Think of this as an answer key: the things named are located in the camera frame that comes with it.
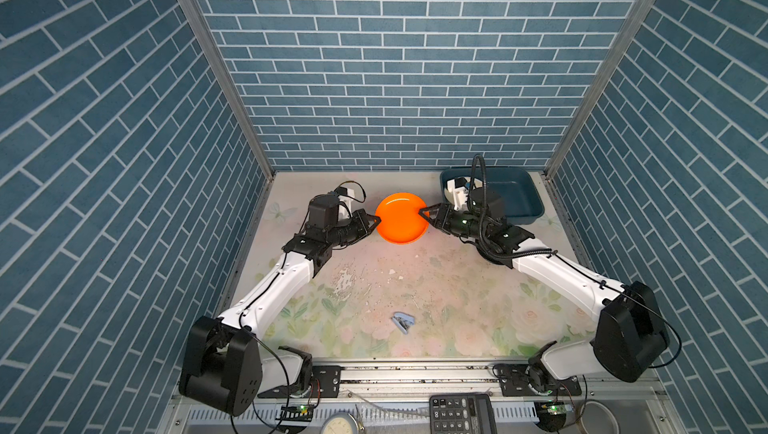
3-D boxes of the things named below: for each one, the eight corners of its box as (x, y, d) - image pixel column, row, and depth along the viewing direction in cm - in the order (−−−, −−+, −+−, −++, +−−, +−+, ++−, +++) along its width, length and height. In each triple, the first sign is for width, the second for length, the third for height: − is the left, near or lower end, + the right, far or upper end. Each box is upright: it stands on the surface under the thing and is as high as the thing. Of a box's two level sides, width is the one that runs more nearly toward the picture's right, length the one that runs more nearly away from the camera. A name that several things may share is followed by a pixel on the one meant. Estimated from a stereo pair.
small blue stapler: (389, 322, 85) (389, 319, 84) (398, 309, 88) (398, 306, 86) (406, 334, 83) (406, 332, 81) (415, 321, 86) (415, 318, 84)
